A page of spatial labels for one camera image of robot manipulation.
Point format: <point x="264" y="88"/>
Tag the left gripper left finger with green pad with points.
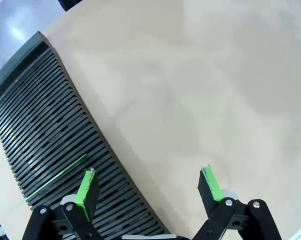
<point x="86" y="195"/>

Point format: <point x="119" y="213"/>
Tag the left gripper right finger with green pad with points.
<point x="211" y="190"/>

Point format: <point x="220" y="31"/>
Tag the thin green PCB board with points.
<point x="65" y="170"/>

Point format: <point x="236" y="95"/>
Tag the black slotted PCB rack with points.
<point x="48" y="120"/>

